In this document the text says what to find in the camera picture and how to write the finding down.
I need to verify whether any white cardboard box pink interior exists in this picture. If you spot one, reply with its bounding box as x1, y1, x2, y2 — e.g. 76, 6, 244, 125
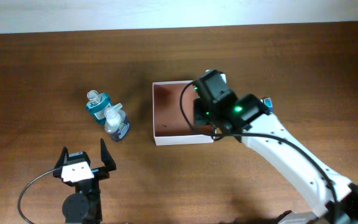
152, 80, 213, 146

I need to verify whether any black camera cable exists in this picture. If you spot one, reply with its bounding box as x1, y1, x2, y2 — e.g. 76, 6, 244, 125
179, 81, 338, 218
17, 167, 62, 224

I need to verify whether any black right camera cable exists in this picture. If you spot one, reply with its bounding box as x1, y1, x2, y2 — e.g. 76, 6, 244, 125
179, 81, 338, 218

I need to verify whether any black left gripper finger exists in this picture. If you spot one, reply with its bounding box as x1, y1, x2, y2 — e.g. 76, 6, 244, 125
54, 147, 69, 169
100, 138, 116, 172

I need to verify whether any blue and white toothbrush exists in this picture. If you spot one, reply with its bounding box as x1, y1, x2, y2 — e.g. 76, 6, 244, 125
261, 98, 273, 113

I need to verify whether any black left camera cable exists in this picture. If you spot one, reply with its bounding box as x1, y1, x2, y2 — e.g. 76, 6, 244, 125
17, 167, 62, 224

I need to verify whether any teal mouthwash bottle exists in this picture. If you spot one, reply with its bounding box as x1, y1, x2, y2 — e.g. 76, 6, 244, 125
85, 90, 112, 125

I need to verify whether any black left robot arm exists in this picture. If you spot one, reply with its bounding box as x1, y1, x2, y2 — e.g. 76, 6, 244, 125
53, 139, 116, 224

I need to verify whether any clear foaming soap pump bottle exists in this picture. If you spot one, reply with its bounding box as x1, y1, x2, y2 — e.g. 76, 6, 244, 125
104, 103, 130, 142

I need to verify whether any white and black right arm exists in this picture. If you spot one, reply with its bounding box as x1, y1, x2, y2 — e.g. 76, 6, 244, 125
194, 93, 358, 223

